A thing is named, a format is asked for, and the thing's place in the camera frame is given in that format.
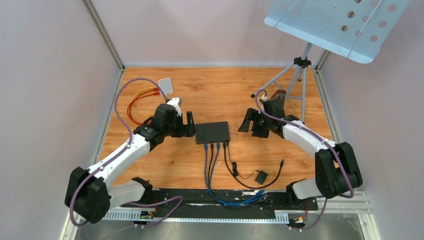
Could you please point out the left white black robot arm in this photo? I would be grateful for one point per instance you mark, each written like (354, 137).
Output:
(90, 192)

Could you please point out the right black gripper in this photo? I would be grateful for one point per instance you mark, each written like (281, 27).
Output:
(252, 115)

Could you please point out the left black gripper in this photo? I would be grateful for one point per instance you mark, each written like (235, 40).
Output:
(188, 130)

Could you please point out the black network switch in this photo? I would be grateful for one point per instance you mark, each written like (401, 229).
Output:
(212, 132)

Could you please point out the small white router box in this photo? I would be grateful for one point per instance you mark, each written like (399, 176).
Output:
(166, 86)

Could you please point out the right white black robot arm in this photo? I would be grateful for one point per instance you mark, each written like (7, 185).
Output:
(337, 172)

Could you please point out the silver music stand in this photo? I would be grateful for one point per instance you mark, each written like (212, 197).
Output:
(368, 44)

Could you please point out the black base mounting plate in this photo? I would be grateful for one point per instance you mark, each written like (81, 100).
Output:
(223, 203)

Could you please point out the brown wooden metronome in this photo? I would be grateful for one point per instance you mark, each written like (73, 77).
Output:
(280, 97)

